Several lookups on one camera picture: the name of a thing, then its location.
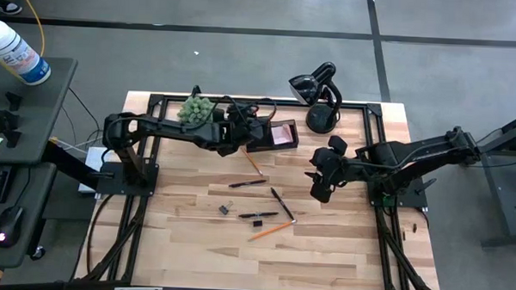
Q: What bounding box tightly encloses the black computer mouse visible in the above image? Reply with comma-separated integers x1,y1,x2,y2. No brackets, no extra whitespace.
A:
0,204,25,250

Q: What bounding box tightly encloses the black gooseneck desk lamp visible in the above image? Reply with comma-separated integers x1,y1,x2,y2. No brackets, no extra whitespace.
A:
286,60,345,136

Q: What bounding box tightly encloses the black plastic bracket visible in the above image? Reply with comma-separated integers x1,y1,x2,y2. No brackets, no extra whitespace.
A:
0,108,22,150
3,90,24,113

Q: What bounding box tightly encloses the white wipes canister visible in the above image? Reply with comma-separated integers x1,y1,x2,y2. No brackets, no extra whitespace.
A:
0,19,54,87

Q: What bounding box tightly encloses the black mesh desk organizer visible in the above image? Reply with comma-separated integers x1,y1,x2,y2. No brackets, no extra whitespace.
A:
245,117,301,155

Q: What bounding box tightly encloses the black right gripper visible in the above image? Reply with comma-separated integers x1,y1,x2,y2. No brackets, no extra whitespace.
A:
304,135,358,205

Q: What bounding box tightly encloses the black floor cable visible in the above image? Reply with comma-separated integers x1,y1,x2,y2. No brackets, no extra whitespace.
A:
59,86,110,153

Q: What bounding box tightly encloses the grey metal stand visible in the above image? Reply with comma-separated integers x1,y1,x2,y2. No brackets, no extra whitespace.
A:
473,107,516,250

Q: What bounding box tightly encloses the green plant in white pot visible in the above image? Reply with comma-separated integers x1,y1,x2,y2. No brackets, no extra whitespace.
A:
176,95,217,127

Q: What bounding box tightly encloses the black caster wheel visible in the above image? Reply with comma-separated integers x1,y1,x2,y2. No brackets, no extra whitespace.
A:
28,244,47,262

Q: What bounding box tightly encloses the person's shoe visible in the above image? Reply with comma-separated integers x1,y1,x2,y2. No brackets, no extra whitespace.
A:
0,0,23,16

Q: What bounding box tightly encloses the black side desk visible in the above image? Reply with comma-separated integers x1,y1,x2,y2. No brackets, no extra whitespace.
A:
0,54,79,168

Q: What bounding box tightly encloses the black pen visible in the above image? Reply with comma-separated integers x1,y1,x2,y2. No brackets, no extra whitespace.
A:
228,177,268,190
269,187,297,221
237,210,280,220

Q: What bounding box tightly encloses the pink sticky note pad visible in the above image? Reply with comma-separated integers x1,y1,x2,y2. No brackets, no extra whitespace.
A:
269,123,295,146

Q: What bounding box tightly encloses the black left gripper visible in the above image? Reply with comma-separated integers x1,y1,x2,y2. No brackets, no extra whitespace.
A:
217,102,272,159

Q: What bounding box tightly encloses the black aluminium table frame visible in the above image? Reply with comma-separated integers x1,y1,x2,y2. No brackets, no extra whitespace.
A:
74,89,448,290

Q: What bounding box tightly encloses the orange pencil with eraser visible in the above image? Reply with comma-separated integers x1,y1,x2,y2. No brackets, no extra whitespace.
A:
247,218,298,244
238,146,266,177

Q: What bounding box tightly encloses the black keyboard tray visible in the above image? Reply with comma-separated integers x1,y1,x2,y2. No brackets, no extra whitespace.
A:
0,160,58,271

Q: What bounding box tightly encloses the yellow cable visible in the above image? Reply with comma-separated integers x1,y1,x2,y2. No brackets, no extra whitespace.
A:
9,0,47,58

